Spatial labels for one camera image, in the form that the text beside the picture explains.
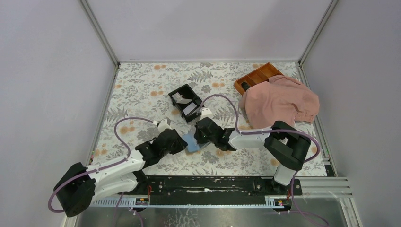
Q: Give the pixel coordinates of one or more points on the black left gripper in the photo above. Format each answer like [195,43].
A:
[180,144]

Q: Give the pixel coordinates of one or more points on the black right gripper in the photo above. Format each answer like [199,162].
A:
[197,136]

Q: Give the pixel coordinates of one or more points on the blue credit card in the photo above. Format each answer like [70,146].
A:
[192,144]

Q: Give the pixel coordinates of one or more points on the black card holder box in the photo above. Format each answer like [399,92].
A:
[187,92]

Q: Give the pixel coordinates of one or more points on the stack of cards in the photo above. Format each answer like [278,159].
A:
[187,106]

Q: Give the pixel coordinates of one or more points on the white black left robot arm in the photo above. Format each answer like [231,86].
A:
[82,185]

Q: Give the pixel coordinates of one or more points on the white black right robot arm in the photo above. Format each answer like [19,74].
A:
[286,144]

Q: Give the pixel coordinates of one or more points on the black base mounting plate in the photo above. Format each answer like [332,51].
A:
[209,186]

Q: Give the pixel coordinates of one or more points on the floral table mat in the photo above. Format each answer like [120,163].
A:
[140,95]

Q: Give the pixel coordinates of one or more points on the orange compartment tray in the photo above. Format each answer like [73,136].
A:
[261,74]

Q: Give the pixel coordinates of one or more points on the pink cloth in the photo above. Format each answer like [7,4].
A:
[281,98]

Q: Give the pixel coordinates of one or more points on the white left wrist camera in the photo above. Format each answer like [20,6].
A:
[163,124]

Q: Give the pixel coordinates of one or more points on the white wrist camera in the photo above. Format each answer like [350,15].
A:
[205,113]
[163,124]

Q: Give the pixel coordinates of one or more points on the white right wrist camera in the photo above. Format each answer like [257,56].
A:
[205,113]

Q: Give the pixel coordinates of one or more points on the white slotted cable duct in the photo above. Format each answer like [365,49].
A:
[196,202]

